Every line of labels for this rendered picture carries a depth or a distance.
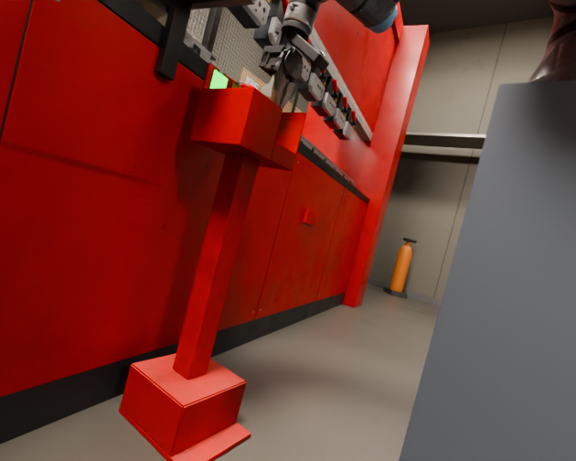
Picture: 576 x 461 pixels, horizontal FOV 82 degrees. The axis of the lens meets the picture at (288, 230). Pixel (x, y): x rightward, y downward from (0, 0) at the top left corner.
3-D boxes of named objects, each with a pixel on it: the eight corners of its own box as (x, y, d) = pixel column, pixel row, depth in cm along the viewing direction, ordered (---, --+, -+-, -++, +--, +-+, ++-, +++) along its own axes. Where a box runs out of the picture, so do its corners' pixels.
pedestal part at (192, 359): (187, 380, 77) (244, 153, 75) (171, 369, 80) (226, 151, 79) (207, 374, 82) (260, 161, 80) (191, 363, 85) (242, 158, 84)
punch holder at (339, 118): (336, 121, 194) (343, 93, 193) (322, 120, 197) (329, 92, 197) (343, 130, 207) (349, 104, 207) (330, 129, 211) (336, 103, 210)
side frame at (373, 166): (354, 308, 264) (428, 24, 259) (264, 276, 301) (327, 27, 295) (361, 305, 287) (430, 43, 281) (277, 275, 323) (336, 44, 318)
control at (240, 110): (240, 144, 67) (261, 57, 66) (189, 139, 76) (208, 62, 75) (292, 171, 83) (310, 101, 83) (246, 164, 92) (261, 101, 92)
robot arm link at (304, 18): (321, 21, 83) (305, -2, 76) (315, 38, 83) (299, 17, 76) (297, 22, 87) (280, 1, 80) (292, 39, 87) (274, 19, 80)
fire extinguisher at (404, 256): (410, 298, 404) (424, 242, 402) (402, 299, 380) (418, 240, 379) (387, 290, 421) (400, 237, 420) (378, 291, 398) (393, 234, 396)
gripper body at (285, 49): (274, 83, 89) (288, 38, 88) (300, 85, 84) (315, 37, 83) (257, 68, 82) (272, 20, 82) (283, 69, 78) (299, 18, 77)
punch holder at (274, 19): (272, 37, 122) (282, -7, 121) (252, 37, 125) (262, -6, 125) (289, 59, 135) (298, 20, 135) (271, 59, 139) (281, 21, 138)
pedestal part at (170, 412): (185, 478, 64) (199, 420, 64) (118, 412, 78) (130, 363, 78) (250, 437, 81) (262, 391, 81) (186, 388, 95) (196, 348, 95)
